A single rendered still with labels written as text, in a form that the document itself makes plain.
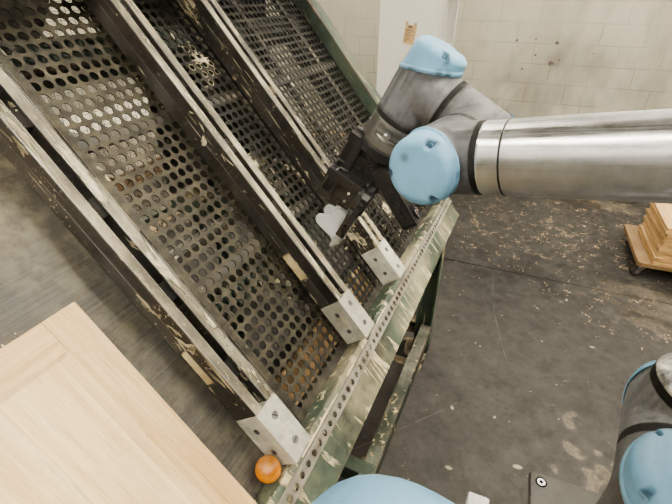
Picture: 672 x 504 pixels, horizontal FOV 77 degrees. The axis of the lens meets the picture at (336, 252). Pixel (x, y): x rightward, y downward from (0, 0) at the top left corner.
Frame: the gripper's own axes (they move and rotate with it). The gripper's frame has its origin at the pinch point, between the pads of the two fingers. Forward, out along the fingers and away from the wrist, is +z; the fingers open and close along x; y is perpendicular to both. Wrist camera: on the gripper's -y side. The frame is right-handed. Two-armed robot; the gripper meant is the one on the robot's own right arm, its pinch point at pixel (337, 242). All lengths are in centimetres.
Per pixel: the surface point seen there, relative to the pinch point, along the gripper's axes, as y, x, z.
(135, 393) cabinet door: 13.4, 28.8, 27.9
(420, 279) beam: -28, -60, 38
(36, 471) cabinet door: 16, 45, 28
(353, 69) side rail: 38, -116, 10
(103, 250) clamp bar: 32.5, 17.4, 16.8
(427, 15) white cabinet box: 56, -348, 11
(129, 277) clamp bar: 26.4, 17.6, 18.6
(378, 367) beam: -26, -17, 39
